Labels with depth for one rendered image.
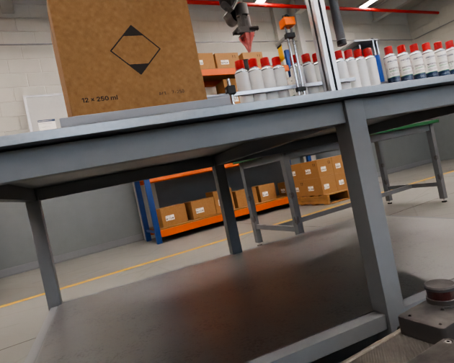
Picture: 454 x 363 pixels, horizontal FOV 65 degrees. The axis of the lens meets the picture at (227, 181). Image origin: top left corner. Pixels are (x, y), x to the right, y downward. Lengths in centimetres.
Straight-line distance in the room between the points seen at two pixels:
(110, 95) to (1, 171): 26
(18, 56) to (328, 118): 519
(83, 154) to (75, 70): 17
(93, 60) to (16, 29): 517
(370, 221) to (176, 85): 61
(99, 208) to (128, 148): 468
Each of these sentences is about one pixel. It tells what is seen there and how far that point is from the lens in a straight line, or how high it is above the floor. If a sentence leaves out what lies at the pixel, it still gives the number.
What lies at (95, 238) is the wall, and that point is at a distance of 547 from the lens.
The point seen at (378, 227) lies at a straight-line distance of 105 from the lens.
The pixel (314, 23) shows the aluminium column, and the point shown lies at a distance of 144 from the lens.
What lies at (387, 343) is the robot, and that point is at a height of 24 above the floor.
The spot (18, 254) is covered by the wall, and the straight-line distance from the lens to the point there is 545.
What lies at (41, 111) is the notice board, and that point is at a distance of 547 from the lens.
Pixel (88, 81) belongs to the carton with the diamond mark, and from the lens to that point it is 82.
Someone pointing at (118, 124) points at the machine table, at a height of 82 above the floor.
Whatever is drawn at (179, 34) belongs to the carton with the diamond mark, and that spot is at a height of 101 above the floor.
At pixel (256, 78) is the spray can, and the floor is 100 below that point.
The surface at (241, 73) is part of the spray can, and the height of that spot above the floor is 103.
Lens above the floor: 67
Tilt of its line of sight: 1 degrees down
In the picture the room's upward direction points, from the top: 12 degrees counter-clockwise
